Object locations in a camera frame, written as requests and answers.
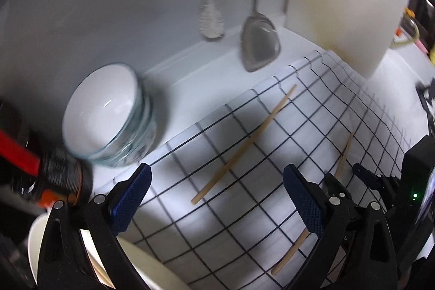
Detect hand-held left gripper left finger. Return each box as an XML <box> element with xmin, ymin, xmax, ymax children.
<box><xmin>37</xmin><ymin>163</ymin><xmax>152</xmax><ymax>290</ymax></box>

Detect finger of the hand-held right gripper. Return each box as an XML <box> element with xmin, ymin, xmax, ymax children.
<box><xmin>352</xmin><ymin>162</ymin><xmax>389</xmax><ymax>197</ymax></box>
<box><xmin>324</xmin><ymin>172</ymin><xmax>355</xmax><ymax>207</ymax></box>

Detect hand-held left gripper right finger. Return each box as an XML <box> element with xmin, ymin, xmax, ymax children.
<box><xmin>284</xmin><ymin>164</ymin><xmax>398</xmax><ymax>290</ymax></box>

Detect light wooden chopstick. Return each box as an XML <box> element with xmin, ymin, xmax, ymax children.
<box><xmin>271</xmin><ymin>133</ymin><xmax>355</xmax><ymax>276</ymax></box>
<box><xmin>191</xmin><ymin>84</ymin><xmax>299</xmax><ymax>205</ymax></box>

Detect cream plastic basin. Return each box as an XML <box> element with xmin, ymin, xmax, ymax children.
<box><xmin>27</xmin><ymin>212</ymin><xmax>195</xmax><ymax>290</ymax></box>

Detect floral ceramic bowl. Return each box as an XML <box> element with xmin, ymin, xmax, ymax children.
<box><xmin>109</xmin><ymin>88</ymin><xmax>161</xmax><ymax>169</ymax></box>
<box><xmin>98</xmin><ymin>79</ymin><xmax>153</xmax><ymax>165</ymax></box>
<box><xmin>62</xmin><ymin>63</ymin><xmax>145</xmax><ymax>160</ymax></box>

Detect white checkered cloth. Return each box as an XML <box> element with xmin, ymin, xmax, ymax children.
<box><xmin>116</xmin><ymin>50</ymin><xmax>429</xmax><ymax>290</ymax></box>

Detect dark soy sauce bottle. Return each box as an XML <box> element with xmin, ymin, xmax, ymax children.
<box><xmin>0</xmin><ymin>100</ymin><xmax>94</xmax><ymax>211</ymax></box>

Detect dark patterned object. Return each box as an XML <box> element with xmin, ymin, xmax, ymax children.
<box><xmin>416</xmin><ymin>77</ymin><xmax>435</xmax><ymax>134</ymax></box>

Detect metal spatula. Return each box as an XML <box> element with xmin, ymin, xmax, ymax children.
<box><xmin>241</xmin><ymin>0</ymin><xmax>282</xmax><ymax>73</ymax></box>

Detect white cutting board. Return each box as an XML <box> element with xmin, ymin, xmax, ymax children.
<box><xmin>285</xmin><ymin>0</ymin><xmax>414</xmax><ymax>80</ymax></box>

